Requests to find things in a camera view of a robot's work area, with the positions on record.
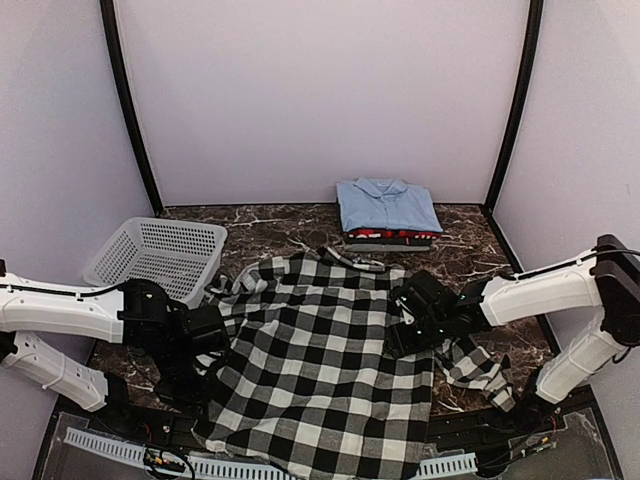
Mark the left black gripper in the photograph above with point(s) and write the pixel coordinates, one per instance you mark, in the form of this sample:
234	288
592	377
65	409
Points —
188	404

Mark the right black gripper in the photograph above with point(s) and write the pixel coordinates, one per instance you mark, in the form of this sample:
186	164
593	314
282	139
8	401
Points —
400	344

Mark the black white plaid shirt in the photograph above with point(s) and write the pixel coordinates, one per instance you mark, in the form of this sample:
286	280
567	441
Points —
307	385

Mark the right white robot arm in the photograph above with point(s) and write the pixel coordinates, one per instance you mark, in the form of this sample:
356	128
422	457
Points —
605	278

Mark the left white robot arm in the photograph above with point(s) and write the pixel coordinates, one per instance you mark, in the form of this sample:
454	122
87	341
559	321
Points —
186	344

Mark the folded red black shirt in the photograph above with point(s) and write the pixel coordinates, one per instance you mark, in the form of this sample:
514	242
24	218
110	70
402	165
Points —
409	238

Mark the grey plastic basket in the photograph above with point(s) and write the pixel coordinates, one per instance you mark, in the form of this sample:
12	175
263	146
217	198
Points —
180	256

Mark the folded light blue shirt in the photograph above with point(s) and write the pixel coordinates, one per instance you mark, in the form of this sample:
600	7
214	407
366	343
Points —
387	204

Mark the black front rail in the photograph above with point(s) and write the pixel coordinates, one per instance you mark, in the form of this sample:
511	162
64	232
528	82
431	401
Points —
476	428

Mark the white slotted cable duct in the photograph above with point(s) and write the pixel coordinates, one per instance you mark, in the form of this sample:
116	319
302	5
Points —
134	455

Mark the right black frame post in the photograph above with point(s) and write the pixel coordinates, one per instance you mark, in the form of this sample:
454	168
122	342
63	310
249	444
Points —
521	88

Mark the black frame post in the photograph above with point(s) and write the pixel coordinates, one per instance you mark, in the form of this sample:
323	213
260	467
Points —
118	67
521	88

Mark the left black frame post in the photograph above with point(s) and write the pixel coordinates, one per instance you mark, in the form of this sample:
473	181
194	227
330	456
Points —
118	67

